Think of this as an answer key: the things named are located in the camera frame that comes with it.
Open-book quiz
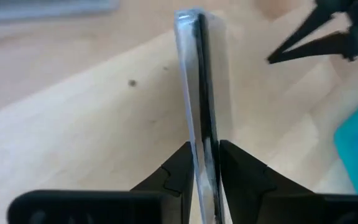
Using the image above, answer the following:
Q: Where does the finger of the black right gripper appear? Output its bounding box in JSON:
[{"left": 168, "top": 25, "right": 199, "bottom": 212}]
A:
[
  {"left": 267, "top": 0, "right": 358, "bottom": 62},
  {"left": 267, "top": 29, "right": 358, "bottom": 65}
]

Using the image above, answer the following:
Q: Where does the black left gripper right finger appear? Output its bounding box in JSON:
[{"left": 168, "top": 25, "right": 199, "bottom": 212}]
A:
[{"left": 218, "top": 139, "right": 316, "bottom": 224}]

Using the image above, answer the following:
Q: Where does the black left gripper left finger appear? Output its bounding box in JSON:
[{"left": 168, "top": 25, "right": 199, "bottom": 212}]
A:
[{"left": 130, "top": 141, "right": 196, "bottom": 224}]

